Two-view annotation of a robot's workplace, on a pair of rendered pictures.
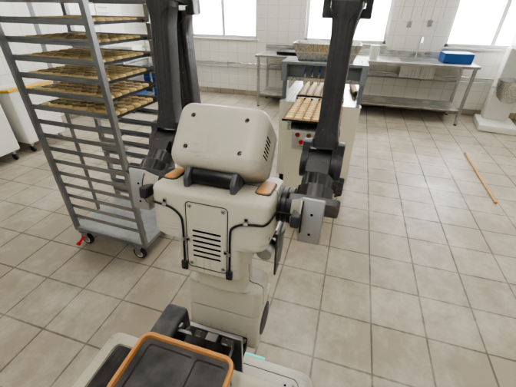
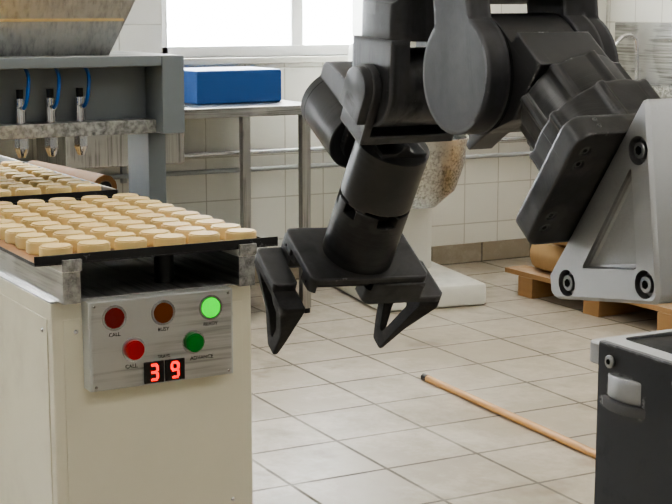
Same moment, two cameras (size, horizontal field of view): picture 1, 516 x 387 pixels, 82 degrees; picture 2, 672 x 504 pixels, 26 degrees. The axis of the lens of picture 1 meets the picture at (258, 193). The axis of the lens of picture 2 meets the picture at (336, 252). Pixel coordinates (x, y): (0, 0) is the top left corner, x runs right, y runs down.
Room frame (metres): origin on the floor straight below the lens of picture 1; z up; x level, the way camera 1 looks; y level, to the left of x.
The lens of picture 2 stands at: (0.21, 1.00, 1.28)
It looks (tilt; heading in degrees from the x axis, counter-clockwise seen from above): 10 degrees down; 315
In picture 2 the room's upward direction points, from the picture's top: straight up
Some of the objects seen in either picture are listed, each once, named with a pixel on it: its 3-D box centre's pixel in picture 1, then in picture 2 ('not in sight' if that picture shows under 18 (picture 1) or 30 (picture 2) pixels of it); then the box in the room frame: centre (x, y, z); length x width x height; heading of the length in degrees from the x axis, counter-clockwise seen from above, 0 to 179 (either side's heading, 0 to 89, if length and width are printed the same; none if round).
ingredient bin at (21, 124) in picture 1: (24, 114); not in sight; (3.66, 2.96, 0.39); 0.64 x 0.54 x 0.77; 71
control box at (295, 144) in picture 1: (308, 140); (159, 337); (1.98, -0.35, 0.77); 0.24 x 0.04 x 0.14; 75
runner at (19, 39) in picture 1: (50, 41); not in sight; (1.68, 1.07, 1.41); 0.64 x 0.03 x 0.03; 72
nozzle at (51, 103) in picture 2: not in sight; (53, 112); (2.68, -0.64, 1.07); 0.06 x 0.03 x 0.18; 165
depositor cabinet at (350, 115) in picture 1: (319, 126); not in sight; (3.28, -0.70, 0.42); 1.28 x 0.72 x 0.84; 165
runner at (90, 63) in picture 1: (56, 60); not in sight; (1.68, 1.07, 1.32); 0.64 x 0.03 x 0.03; 72
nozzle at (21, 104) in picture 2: not in sight; (23, 113); (2.69, -0.58, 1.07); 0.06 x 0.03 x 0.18; 165
